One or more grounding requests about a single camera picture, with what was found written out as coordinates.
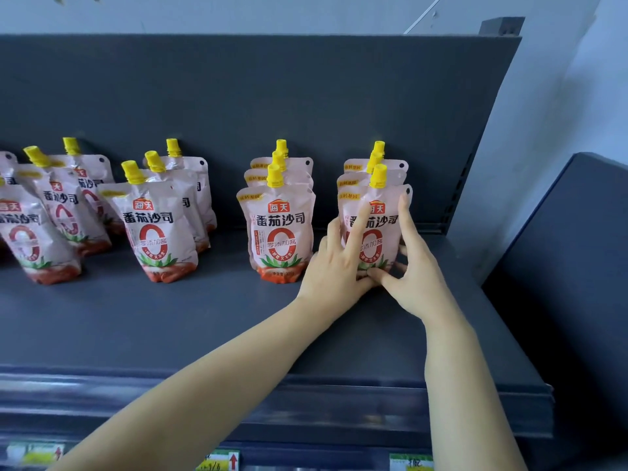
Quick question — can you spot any person's left hand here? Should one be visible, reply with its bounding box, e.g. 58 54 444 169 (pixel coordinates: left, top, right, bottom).
296 203 381 329

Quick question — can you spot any person's right hand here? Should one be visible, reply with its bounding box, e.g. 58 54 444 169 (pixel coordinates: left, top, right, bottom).
366 193 467 329

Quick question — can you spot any dark blue shelf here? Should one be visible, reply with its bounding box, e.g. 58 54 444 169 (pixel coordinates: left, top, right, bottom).
0 16 555 471

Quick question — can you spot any person's right forearm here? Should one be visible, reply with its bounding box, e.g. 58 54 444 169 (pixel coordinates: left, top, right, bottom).
423 313 529 471

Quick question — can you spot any person's left forearm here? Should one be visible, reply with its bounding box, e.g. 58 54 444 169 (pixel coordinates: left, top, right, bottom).
48 296 334 471

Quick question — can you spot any grey metal rack panel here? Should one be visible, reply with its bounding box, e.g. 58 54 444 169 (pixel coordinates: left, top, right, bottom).
483 151 628 437

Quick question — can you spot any yellow green price tag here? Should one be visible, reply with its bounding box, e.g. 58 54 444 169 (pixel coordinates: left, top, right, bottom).
5 442 65 466
389 453 435 471
196 449 241 471

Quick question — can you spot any white wall cable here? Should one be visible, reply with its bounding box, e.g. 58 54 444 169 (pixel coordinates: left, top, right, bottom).
403 0 445 35

